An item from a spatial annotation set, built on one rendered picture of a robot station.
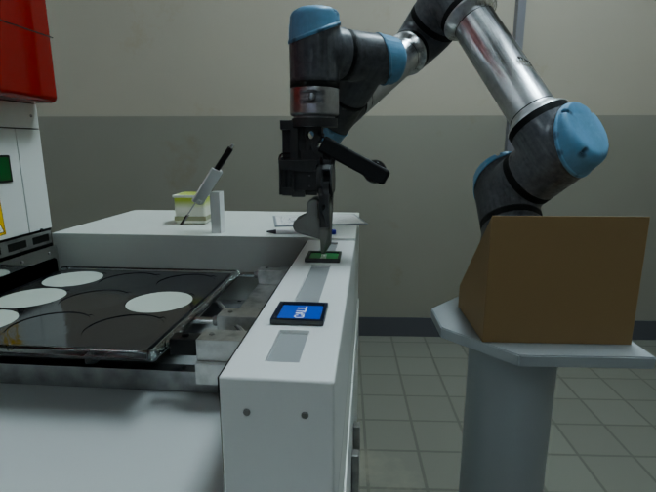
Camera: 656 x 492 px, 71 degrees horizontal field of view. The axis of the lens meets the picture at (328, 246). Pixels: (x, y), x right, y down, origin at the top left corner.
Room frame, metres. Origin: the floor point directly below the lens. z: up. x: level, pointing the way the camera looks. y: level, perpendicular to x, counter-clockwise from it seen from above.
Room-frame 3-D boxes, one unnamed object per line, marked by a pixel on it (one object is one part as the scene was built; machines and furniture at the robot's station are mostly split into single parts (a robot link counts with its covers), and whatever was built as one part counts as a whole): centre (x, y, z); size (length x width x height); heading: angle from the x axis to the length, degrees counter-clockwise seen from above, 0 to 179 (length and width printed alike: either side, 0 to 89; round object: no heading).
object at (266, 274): (0.86, 0.09, 0.89); 0.08 x 0.03 x 0.03; 85
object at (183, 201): (1.07, 0.31, 1.00); 0.07 x 0.07 x 0.07; 89
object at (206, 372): (0.70, 0.11, 0.87); 0.36 x 0.08 x 0.03; 175
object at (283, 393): (0.61, 0.02, 0.89); 0.55 x 0.09 x 0.14; 175
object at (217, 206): (0.94, 0.24, 1.03); 0.06 x 0.04 x 0.13; 85
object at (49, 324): (0.70, 0.37, 0.90); 0.34 x 0.34 x 0.01; 85
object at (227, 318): (0.62, 0.11, 0.89); 0.08 x 0.03 x 0.03; 85
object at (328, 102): (0.73, 0.02, 1.20); 0.08 x 0.08 x 0.05
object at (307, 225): (0.72, 0.03, 1.01); 0.06 x 0.03 x 0.09; 85
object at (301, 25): (0.74, 0.02, 1.28); 0.09 x 0.08 x 0.11; 121
